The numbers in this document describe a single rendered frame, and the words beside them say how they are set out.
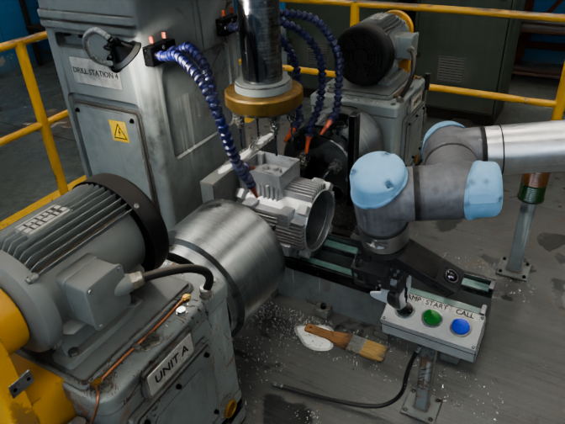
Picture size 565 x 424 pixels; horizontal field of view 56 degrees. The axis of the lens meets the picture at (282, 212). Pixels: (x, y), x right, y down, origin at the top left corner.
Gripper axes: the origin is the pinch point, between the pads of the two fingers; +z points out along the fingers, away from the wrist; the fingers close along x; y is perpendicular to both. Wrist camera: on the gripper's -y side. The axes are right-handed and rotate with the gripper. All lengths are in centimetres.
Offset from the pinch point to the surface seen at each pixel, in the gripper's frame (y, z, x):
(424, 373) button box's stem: -4.9, 16.6, 5.0
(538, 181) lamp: -15, 19, -51
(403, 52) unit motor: 32, 16, -89
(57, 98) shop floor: 427, 193, -195
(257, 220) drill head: 33.1, -3.8, -6.1
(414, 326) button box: -2.8, 2.1, 2.7
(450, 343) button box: -9.2, 2.2, 3.5
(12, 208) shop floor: 285, 135, -47
